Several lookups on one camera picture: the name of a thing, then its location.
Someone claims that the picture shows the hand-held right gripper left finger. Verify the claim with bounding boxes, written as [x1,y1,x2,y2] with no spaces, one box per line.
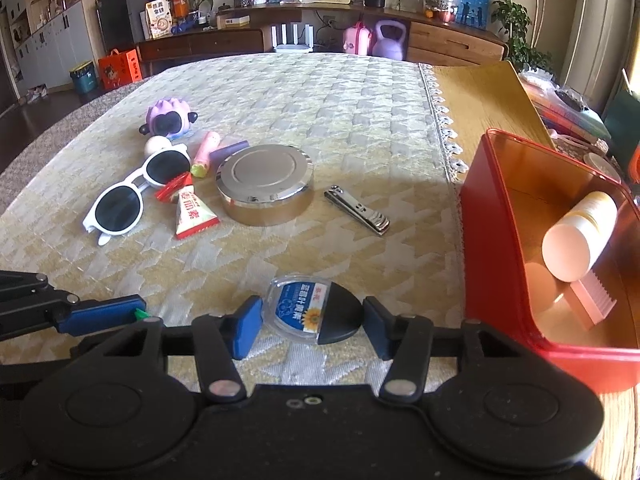
[100,296,263,404]

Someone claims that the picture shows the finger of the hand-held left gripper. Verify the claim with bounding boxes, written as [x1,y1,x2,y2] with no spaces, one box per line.
[0,270,148,342]

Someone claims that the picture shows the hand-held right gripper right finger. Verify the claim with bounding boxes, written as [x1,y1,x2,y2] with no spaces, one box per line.
[362,296,526,404]

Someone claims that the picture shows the blue label floss case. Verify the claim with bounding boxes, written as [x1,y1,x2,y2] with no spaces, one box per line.
[262,276,365,346]

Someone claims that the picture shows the white sunglasses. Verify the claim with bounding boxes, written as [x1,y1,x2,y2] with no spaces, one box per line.
[82,144,193,247]

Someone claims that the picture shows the metal nail clipper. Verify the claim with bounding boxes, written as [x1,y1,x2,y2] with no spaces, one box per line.
[324,185,391,236]

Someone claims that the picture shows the white and red candy packet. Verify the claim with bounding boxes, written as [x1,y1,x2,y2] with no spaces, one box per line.
[174,187,221,241]

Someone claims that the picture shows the red box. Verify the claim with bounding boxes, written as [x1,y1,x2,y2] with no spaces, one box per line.
[459,129,640,395]

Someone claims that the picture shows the round metal tin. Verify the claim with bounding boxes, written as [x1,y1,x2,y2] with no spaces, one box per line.
[215,144,315,227]

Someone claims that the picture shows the white egg toy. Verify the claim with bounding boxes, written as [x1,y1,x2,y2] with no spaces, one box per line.
[144,136,173,158]

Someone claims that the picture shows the purple block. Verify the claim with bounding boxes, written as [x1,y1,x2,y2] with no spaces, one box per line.
[209,137,250,165]

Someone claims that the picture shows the pink tube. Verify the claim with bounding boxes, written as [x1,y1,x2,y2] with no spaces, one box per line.
[190,131,222,178]

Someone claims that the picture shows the patterned beige tablecloth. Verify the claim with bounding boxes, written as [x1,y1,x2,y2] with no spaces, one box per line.
[0,74,166,201]

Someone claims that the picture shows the purple sheep toy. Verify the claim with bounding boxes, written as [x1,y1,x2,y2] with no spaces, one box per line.
[139,99,200,141]

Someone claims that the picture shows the cream bottle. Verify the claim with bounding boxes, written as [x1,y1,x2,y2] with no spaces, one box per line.
[541,191,618,282]

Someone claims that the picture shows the pink ridged block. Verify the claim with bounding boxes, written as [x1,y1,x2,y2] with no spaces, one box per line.
[570,269,617,330]

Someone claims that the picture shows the quilted yellow table cover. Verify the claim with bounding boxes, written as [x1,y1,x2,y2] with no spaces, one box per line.
[0,52,468,393]

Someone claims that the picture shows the green bucket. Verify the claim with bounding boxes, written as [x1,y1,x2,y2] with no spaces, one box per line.
[69,60,98,93]

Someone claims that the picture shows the red gift bag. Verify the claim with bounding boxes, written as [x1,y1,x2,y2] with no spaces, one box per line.
[98,49,142,92]

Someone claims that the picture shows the white round lid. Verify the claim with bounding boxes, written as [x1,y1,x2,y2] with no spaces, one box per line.
[582,152,621,183]

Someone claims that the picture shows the purple kettlebell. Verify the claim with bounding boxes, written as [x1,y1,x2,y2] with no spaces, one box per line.
[372,20,408,61]

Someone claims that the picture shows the stack of flat packets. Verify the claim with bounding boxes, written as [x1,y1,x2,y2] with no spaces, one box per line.
[520,70,611,146]

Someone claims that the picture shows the pink toy backpack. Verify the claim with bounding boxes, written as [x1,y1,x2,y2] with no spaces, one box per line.
[342,22,373,55]

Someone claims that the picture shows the white router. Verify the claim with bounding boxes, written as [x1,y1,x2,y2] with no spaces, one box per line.
[272,22,316,54]

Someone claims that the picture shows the wooden sideboard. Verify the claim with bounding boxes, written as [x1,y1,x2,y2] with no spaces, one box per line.
[137,2,508,76]

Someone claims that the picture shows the dark fridge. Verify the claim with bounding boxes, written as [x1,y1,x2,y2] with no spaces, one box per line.
[96,0,161,53]

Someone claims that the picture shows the printed snack box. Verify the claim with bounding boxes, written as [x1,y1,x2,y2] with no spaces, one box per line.
[145,0,173,40]

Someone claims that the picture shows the small cardboard box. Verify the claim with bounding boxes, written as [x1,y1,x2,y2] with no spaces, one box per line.
[216,12,251,30]

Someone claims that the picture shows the green box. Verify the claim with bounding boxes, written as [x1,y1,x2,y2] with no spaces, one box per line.
[602,90,640,171]

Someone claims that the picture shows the clear bag of fruit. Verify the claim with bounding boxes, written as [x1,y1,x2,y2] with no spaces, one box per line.
[417,0,458,21]

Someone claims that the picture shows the blue printed bag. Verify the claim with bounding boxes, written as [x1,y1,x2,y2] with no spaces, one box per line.
[455,0,491,28]

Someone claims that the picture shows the large green plant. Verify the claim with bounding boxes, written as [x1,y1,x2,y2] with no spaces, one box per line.
[480,0,556,73]

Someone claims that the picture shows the white wall cabinet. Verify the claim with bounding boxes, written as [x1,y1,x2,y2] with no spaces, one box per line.
[0,0,96,91]

